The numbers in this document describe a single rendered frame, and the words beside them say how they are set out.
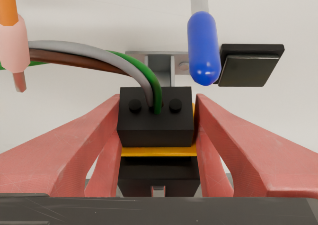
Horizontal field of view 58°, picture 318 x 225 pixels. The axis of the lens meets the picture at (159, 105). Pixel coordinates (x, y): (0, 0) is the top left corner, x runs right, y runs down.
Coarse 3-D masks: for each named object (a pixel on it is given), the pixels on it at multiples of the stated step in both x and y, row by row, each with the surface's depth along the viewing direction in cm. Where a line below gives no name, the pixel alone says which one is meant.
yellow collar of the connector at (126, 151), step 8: (192, 144) 13; (128, 152) 13; (136, 152) 13; (144, 152) 13; (152, 152) 13; (160, 152) 13; (168, 152) 13; (176, 152) 13; (184, 152) 12; (192, 152) 12
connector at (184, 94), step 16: (128, 96) 12; (144, 96) 12; (176, 96) 12; (128, 112) 12; (144, 112) 12; (160, 112) 11; (176, 112) 11; (192, 112) 11; (128, 128) 11; (144, 128) 11; (160, 128) 11; (176, 128) 11; (192, 128) 11; (128, 144) 12; (144, 144) 12; (160, 144) 12; (176, 144) 12; (144, 160) 14; (160, 160) 14; (176, 160) 14
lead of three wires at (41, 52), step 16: (32, 48) 7; (48, 48) 7; (64, 48) 7; (80, 48) 8; (96, 48) 8; (0, 64) 7; (32, 64) 7; (64, 64) 7; (80, 64) 8; (96, 64) 8; (112, 64) 8; (128, 64) 8; (144, 64) 9; (144, 80) 9; (160, 96) 10
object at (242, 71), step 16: (224, 48) 18; (240, 48) 18; (256, 48) 18; (272, 48) 18; (224, 64) 19; (240, 64) 19; (256, 64) 19; (272, 64) 19; (224, 80) 20; (240, 80) 20; (256, 80) 20
